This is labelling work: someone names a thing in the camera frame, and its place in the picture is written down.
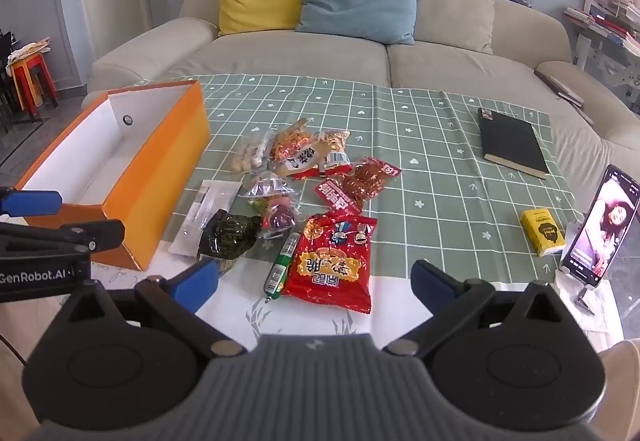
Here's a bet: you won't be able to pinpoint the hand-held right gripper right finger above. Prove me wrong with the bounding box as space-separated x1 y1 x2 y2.
382 259 577 358

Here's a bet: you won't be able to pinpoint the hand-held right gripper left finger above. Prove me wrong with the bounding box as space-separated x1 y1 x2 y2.
62 259 248 358

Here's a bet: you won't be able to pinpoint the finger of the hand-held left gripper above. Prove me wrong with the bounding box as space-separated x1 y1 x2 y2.
0 219 126 253
0 187 64 218

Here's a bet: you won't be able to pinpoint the dark green snack packet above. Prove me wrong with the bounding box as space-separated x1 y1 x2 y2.
199 209 263 267

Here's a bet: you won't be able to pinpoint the long white snack packet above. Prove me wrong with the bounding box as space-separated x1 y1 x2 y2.
168 179 243 258

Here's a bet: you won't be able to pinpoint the green sausage stick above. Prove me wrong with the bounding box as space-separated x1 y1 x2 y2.
264 232 302 304

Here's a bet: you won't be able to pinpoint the orange cardboard box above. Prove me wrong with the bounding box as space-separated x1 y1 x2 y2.
14 80 211 272

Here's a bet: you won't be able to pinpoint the large red snack packet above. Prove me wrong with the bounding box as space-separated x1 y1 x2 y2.
281 212 378 315

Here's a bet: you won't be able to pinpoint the clear packet with dark ball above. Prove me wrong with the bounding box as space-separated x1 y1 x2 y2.
260 198 306 239

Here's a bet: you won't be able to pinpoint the clear green-edged snack packet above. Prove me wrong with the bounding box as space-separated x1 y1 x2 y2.
242 172 296 210

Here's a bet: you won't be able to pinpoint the red braised meat packet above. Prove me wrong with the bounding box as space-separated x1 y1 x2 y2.
350 156 402 202
314 173 381 216

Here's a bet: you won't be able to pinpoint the clear packet of white balls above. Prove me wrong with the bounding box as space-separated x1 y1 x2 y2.
227 130 273 174

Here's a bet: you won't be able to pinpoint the tan peanut packet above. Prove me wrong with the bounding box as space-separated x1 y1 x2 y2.
270 119 326 178

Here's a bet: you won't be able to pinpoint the striped peanut packet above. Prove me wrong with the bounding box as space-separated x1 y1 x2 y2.
315 128 353 172

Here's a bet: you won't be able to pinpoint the green checked tablecloth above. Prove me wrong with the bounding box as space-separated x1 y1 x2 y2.
150 73 586 289

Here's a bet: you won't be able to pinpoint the white printed tablecloth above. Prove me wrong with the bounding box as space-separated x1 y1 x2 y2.
75 241 626 339

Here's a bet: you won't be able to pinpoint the dark chair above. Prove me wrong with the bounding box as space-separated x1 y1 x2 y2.
0 28 21 132

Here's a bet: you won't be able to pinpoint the small yellow box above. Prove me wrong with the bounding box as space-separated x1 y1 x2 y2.
520 207 567 257

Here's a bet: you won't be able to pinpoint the red and yellow stools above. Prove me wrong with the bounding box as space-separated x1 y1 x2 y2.
7 53 58 122

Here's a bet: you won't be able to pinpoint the pile of papers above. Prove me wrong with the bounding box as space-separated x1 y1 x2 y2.
7 38 51 66

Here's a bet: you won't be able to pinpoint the phone stand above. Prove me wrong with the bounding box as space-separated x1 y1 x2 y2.
552 216 601 317

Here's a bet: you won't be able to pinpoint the black notebook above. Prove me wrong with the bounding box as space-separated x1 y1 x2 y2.
477 107 551 180

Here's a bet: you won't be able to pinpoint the smartphone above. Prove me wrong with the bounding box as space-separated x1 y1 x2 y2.
560 164 640 287

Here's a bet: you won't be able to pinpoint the person's leg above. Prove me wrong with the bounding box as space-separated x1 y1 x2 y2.
597 338 640 441

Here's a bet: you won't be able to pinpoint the dark book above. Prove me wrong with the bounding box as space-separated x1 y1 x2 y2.
534 68 596 126

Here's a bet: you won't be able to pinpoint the beige sofa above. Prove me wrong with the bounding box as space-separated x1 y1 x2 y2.
81 0 640 222

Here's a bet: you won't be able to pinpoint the beige cushion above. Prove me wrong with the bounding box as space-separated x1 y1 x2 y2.
397 0 496 56

